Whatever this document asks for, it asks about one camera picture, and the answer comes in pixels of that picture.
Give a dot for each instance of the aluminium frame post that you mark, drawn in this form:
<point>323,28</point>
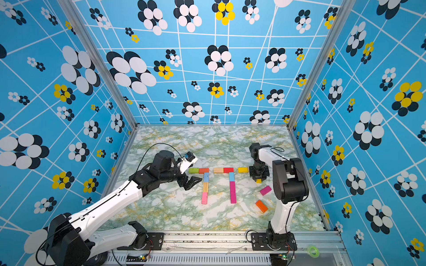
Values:
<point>87,41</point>
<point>342,17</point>

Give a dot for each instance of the aluminium frame post left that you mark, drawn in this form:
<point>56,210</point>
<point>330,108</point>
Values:
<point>87,41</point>

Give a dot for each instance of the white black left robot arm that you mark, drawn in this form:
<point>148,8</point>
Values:
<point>75,238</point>

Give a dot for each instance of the magenta block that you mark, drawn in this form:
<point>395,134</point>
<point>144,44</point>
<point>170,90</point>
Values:
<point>232,187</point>
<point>264,191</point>
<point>233,197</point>

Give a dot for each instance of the red block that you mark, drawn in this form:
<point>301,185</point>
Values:
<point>228,170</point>

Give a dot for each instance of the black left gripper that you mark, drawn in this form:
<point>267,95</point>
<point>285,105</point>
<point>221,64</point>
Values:
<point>192,182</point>

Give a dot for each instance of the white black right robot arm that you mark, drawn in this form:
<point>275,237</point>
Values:
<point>290,187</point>

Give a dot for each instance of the orange-red block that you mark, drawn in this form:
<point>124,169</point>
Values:
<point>204,170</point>

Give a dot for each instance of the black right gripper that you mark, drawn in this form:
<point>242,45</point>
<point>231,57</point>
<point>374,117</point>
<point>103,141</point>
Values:
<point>263,176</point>

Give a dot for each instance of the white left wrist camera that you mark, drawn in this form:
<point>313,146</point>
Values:
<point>187,161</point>

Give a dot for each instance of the aluminium frame post right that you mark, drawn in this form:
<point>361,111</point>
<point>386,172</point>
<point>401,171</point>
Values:
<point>342,17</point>

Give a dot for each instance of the orange block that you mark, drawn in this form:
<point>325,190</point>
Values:
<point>262,207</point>

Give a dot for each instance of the natural wood block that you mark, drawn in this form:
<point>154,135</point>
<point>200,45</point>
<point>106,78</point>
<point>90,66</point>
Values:
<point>218,171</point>
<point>205,187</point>

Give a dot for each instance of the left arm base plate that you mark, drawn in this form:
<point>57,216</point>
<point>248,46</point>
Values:
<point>152,241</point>

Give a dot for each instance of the green tape roll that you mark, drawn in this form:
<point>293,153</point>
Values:
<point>313,251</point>

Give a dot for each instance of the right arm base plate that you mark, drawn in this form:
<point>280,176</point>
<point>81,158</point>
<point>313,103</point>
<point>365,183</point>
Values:
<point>273,242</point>

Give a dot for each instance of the pink block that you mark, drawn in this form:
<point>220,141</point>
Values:
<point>204,198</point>

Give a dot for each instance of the green block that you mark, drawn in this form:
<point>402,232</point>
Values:
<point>194,171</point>

